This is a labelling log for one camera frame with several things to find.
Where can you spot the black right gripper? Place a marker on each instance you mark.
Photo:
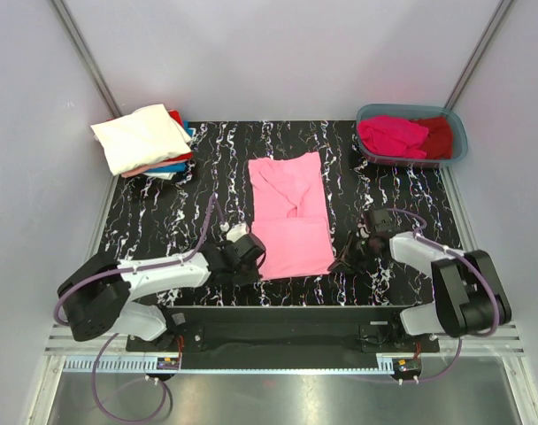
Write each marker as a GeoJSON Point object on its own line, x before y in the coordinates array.
{"type": "Point", "coordinates": [342, 255]}

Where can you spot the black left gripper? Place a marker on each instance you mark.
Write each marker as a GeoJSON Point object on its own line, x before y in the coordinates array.
{"type": "Point", "coordinates": [252, 277]}

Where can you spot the light pink t-shirt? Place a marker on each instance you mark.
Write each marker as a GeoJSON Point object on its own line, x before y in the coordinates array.
{"type": "Point", "coordinates": [290, 216]}

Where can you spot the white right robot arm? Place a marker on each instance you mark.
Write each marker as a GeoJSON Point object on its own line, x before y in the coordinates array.
{"type": "Point", "coordinates": [469, 298]}

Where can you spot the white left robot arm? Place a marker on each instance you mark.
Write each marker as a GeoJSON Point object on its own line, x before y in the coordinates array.
{"type": "Point", "coordinates": [104, 294]}

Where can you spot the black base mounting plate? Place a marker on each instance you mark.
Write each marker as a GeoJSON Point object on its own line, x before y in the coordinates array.
{"type": "Point", "coordinates": [295, 336]}

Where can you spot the grey-blue plastic basket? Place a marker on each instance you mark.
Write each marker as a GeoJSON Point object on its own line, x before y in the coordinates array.
{"type": "Point", "coordinates": [413, 112]}

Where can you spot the magenta crumpled t-shirt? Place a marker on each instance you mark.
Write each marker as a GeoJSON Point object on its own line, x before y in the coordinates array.
{"type": "Point", "coordinates": [393, 137]}

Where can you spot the dark red crumpled t-shirt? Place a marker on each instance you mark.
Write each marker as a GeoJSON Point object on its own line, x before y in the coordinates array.
{"type": "Point", "coordinates": [439, 142]}

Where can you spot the salmon folded t-shirt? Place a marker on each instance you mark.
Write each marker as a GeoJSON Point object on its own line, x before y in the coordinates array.
{"type": "Point", "coordinates": [145, 168]}

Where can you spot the white folded t-shirt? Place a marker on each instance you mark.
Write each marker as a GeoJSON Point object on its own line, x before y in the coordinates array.
{"type": "Point", "coordinates": [142, 138]}

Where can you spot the red folded t-shirt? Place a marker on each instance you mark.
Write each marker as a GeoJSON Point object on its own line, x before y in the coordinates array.
{"type": "Point", "coordinates": [177, 118]}

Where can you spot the white slotted cable duct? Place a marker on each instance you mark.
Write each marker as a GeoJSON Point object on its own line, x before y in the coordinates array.
{"type": "Point", "coordinates": [162, 365]}

